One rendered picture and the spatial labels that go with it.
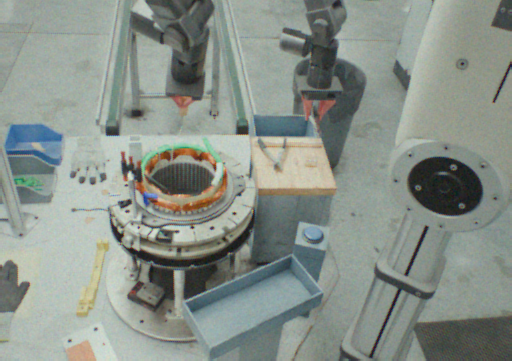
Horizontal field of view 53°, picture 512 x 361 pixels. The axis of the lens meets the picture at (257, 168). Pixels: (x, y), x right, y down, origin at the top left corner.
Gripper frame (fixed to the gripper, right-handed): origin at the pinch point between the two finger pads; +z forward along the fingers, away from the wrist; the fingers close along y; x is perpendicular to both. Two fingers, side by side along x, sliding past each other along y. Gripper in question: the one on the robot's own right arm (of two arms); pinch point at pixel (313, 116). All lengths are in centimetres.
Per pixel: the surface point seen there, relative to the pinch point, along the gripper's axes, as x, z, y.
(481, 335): -12, 118, -93
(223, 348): 51, 15, 24
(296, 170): 5.4, 12.3, 3.4
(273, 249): 11.0, 34.6, 7.6
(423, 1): -223, 55, -127
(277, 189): 11.8, 12.7, 8.9
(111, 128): -56, 43, 57
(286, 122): -18.6, 14.4, 2.0
